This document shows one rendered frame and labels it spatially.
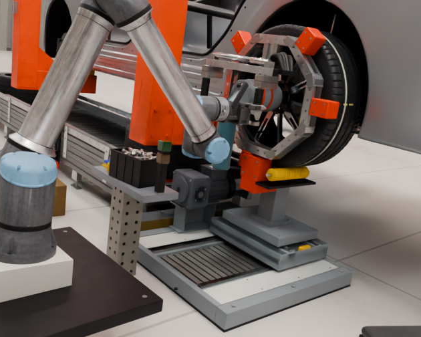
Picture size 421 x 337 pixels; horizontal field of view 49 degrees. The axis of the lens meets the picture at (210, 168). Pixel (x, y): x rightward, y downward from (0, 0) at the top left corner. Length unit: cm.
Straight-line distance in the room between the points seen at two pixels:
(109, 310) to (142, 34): 78
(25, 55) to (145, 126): 193
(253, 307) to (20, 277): 93
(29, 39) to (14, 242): 285
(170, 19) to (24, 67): 197
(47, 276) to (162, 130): 117
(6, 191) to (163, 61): 57
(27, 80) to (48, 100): 259
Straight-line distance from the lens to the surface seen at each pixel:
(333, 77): 202
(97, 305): 135
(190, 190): 230
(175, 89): 145
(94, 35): 149
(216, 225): 245
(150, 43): 141
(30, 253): 137
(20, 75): 405
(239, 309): 186
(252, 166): 218
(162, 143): 176
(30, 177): 131
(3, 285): 136
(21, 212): 134
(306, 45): 202
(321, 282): 222
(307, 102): 198
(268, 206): 235
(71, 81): 148
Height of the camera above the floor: 100
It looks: 14 degrees down
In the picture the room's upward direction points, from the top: 8 degrees clockwise
